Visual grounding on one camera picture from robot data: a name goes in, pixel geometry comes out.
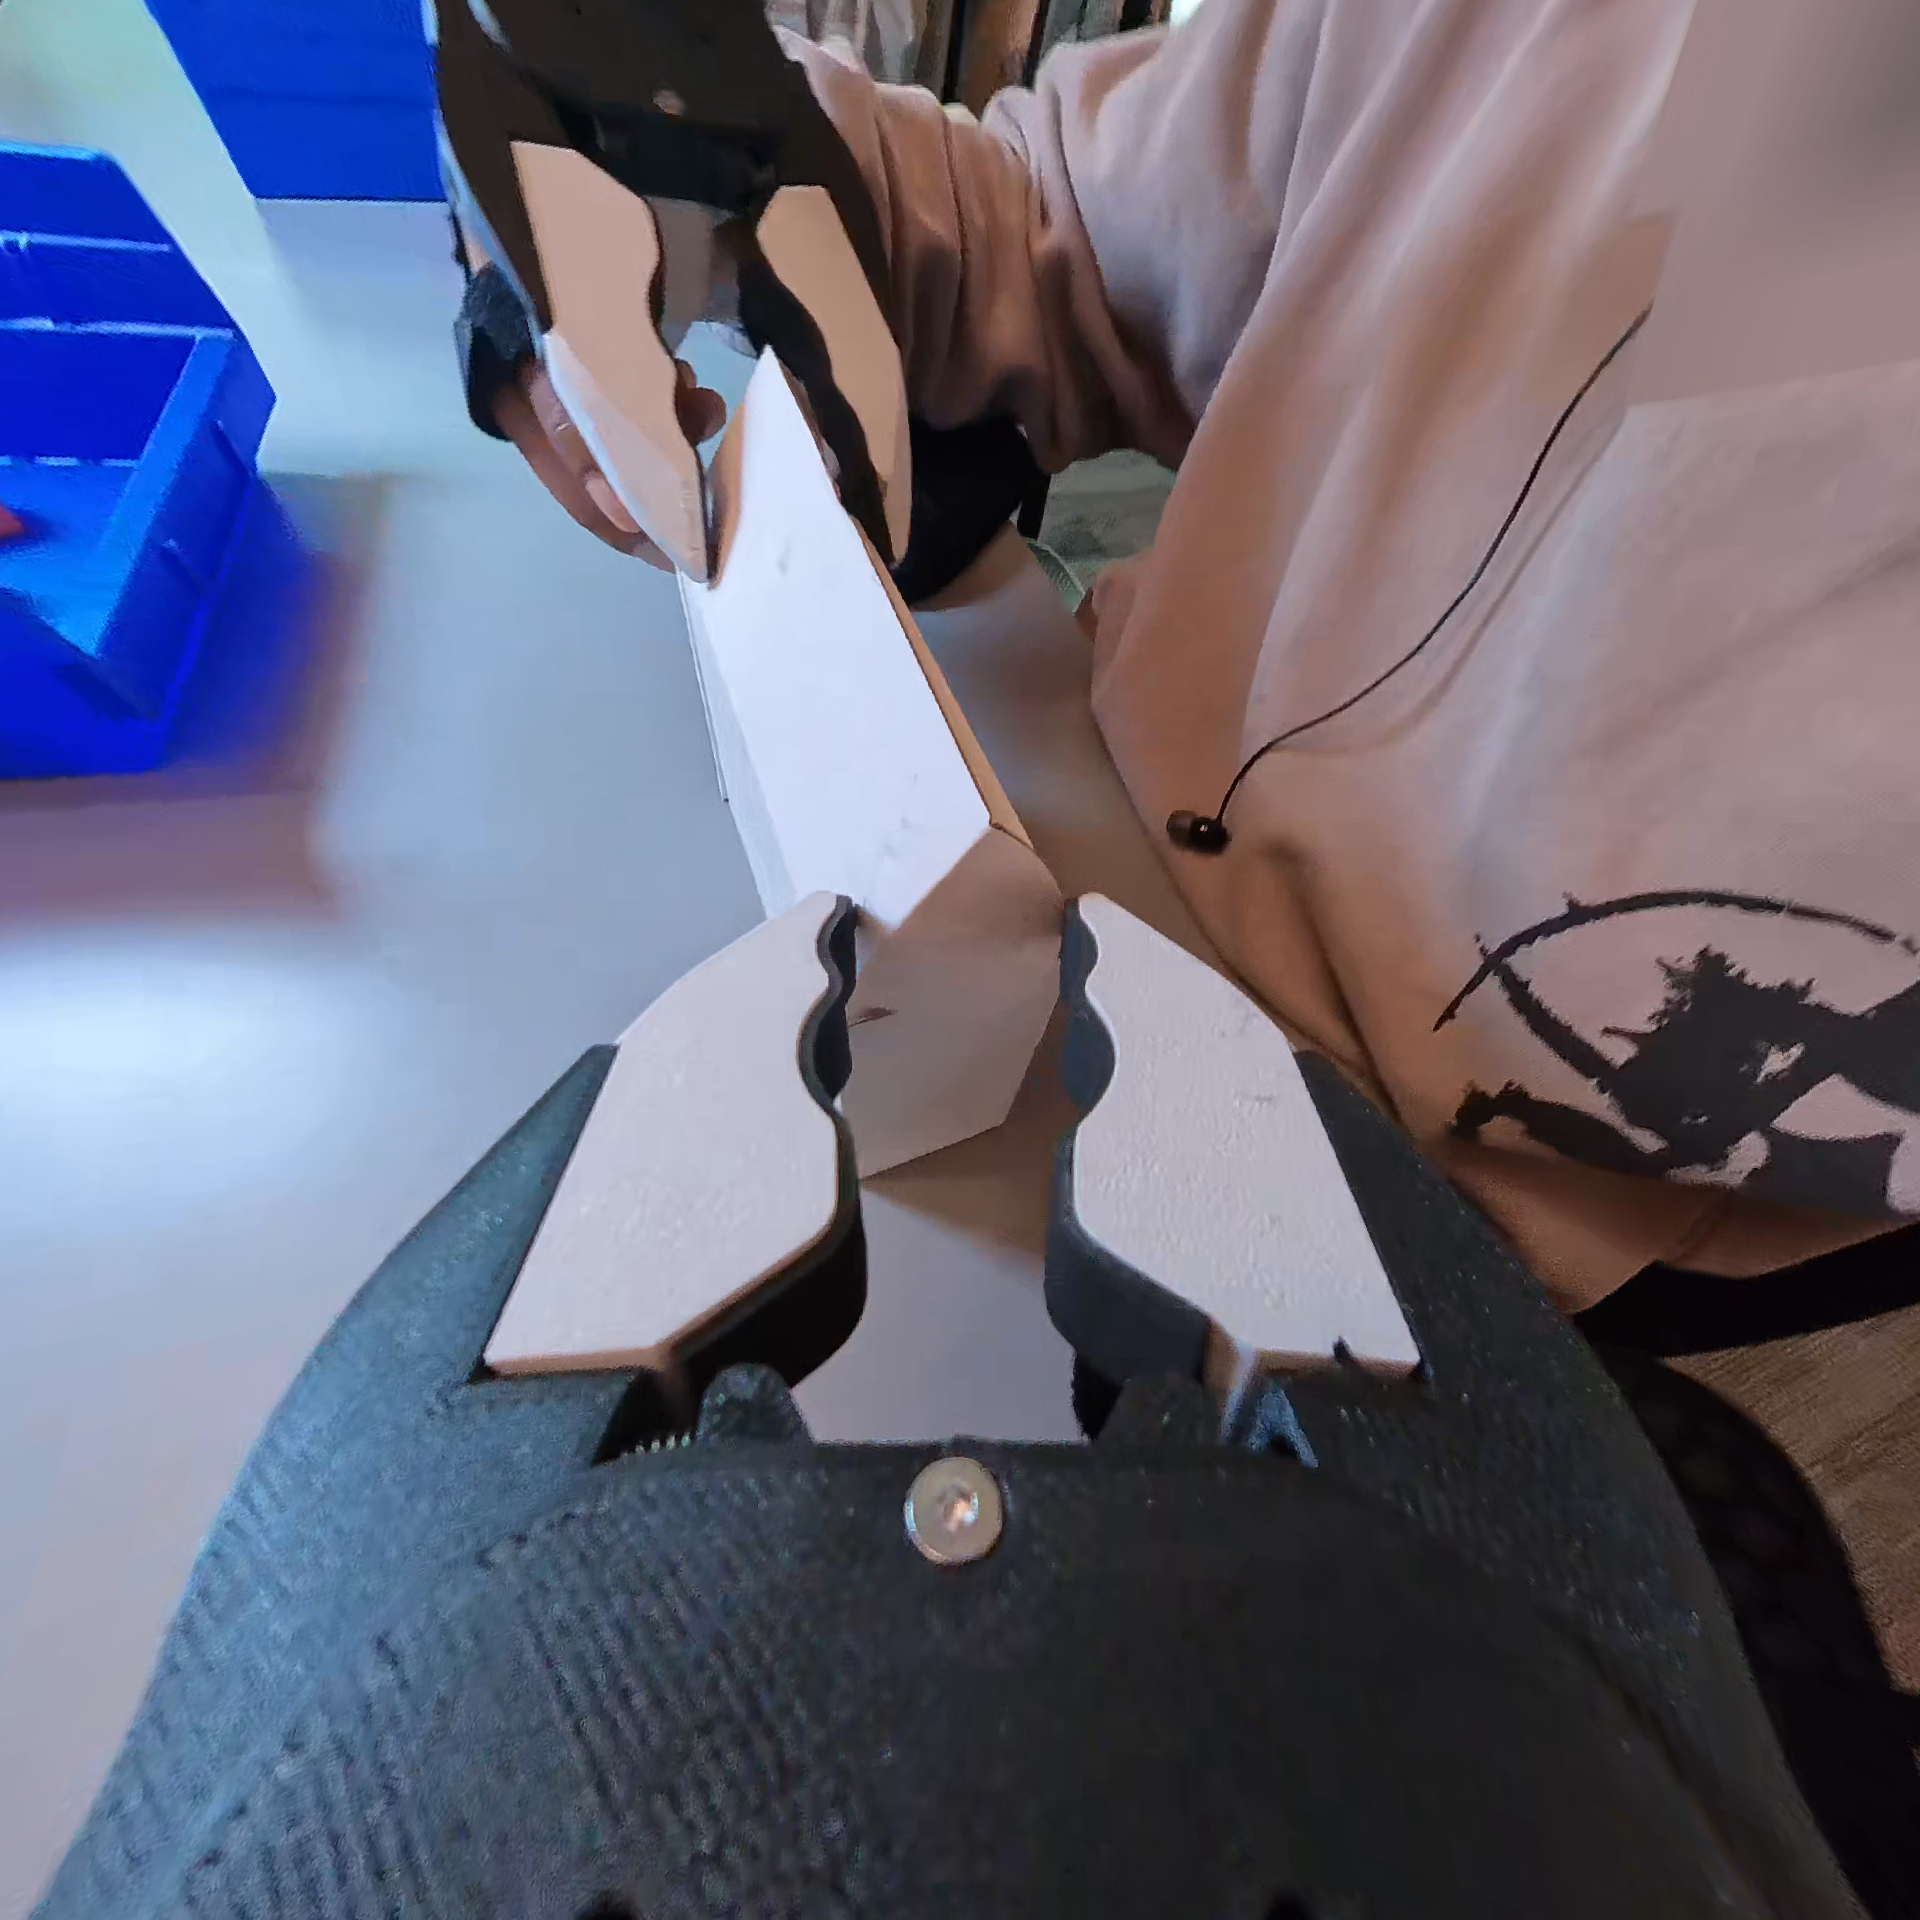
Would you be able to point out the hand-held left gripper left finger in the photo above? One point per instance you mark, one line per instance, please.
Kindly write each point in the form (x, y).
(675, 1170)

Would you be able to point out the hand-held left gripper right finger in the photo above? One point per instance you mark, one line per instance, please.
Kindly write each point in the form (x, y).
(1231, 1170)

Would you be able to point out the person's right forearm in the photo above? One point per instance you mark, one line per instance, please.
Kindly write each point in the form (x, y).
(1021, 224)

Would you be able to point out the blue plastic bin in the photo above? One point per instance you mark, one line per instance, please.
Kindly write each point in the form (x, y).
(120, 598)
(301, 89)

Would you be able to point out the person's right hand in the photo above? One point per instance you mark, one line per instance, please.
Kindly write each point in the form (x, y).
(579, 465)

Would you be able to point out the person in beige hoodie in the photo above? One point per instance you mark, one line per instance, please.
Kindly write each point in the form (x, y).
(1501, 598)

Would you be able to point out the white cardboard box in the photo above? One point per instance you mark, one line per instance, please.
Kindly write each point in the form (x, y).
(840, 674)

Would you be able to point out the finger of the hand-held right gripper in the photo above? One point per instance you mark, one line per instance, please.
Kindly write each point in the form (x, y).
(840, 299)
(600, 299)

